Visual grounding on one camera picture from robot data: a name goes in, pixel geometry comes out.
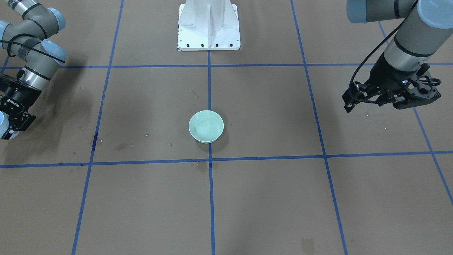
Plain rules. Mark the light blue paper cup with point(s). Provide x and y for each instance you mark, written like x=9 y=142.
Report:
x=4 y=122

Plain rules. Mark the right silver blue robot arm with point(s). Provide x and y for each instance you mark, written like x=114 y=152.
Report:
x=30 y=41

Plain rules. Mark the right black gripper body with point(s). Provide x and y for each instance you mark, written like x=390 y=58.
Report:
x=15 y=98

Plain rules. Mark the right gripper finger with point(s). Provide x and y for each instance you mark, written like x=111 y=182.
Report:
x=8 y=134

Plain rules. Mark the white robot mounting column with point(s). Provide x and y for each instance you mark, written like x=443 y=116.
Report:
x=208 y=25

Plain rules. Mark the mint green ceramic bowl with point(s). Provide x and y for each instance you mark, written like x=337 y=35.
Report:
x=206 y=126

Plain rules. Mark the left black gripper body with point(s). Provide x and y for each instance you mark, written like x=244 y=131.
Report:
x=386 y=78

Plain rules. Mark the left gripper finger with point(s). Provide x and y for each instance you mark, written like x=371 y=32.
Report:
x=349 y=106

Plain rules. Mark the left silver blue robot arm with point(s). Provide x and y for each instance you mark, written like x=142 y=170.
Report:
x=425 y=27

